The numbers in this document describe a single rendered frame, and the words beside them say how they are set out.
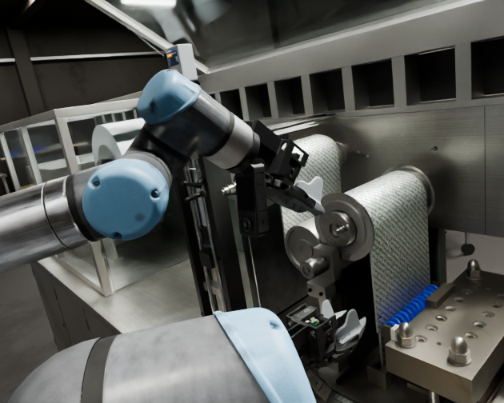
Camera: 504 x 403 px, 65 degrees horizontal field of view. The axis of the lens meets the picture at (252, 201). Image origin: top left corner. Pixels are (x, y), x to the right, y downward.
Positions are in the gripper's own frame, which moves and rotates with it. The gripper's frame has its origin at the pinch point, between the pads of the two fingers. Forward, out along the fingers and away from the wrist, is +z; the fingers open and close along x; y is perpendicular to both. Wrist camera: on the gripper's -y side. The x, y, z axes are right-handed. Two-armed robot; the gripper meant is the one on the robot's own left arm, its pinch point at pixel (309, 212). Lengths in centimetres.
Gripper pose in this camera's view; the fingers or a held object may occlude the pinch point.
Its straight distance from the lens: 72.0
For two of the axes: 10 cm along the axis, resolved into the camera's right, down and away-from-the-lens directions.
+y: 3.6, -9.1, 2.0
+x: -6.5, -0.9, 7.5
